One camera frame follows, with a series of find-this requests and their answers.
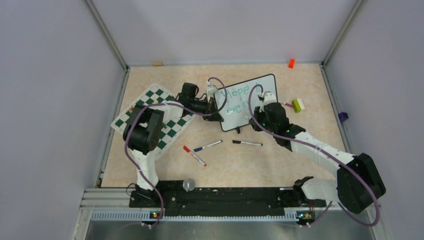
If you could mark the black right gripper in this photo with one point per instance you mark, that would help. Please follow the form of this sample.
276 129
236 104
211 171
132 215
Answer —
258 114

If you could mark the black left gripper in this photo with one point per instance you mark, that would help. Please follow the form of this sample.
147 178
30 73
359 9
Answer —
210 108

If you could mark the white whiteboard black frame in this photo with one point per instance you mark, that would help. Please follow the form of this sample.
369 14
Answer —
236 98

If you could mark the black cap marker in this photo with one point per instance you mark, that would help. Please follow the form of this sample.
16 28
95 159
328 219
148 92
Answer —
246 143

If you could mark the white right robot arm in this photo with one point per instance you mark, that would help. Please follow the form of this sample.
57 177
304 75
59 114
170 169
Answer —
357 182

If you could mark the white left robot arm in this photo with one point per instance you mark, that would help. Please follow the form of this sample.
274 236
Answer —
139 155

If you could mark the purple cap marker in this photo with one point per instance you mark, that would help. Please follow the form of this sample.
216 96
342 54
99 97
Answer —
286 104

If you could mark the green white toy brick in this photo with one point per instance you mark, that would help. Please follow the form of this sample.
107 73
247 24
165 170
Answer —
298 105

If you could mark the blue cap marker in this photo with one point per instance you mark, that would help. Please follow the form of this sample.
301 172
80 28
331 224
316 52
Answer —
207 146

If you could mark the red cap marker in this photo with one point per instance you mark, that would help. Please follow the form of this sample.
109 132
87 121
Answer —
194 155

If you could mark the green white chess mat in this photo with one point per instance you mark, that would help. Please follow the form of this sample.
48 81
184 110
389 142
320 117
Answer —
150 122

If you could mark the orange toy block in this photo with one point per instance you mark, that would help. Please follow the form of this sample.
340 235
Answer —
291 63

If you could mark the purple toy block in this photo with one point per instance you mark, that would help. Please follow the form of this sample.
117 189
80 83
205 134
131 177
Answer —
343 116

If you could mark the grey round knob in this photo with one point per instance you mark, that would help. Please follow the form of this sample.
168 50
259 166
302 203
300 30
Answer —
189 185

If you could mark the wooden cork piece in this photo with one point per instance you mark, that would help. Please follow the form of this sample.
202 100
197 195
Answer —
157 64

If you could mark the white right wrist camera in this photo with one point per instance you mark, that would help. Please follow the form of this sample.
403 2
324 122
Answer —
267 97

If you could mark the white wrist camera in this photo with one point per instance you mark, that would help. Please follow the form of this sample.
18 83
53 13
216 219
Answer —
211 89
267 97

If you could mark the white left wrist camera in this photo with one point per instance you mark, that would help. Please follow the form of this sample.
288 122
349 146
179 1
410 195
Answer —
211 89

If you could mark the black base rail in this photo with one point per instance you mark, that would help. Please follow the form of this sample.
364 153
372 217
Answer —
220 201

